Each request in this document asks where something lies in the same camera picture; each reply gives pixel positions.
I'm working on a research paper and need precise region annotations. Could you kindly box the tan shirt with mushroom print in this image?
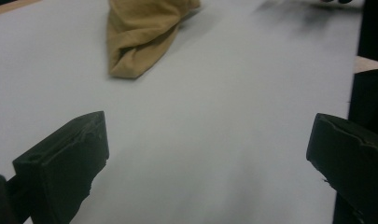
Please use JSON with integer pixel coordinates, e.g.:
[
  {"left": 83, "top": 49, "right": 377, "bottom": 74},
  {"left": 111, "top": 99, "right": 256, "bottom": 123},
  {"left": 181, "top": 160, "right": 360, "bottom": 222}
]
[{"left": 106, "top": 0, "right": 202, "bottom": 79}]

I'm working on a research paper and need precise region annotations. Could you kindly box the black panel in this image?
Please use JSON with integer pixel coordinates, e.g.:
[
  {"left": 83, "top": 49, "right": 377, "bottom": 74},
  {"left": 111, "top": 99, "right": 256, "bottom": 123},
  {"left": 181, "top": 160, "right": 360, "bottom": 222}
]
[{"left": 347, "top": 0, "right": 378, "bottom": 139}]

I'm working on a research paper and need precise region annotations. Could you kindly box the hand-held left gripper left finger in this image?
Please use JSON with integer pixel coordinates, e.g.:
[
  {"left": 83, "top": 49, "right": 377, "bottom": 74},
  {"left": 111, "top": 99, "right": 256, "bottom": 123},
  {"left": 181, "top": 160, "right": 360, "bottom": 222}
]
[{"left": 12, "top": 110, "right": 110, "bottom": 224}]

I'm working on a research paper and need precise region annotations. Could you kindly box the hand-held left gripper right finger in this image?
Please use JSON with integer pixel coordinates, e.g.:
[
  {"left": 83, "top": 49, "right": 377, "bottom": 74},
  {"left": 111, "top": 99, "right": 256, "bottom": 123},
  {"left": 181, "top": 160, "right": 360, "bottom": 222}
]
[{"left": 306, "top": 112, "right": 378, "bottom": 224}]

